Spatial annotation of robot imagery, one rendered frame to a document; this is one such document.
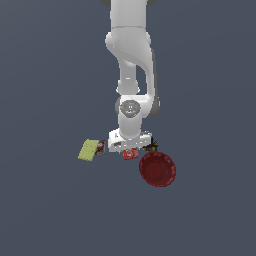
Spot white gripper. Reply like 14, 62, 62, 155
107, 128, 153, 154

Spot dark multicoloured small object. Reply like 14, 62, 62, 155
142, 139, 159, 153

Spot red small can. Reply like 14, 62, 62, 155
122, 148, 140, 161

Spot dark brown small box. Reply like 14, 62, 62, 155
94, 139, 106, 156

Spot yellow-green sponge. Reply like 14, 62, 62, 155
77, 138, 100, 162

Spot dark red bowl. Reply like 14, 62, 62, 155
138, 151, 177, 188

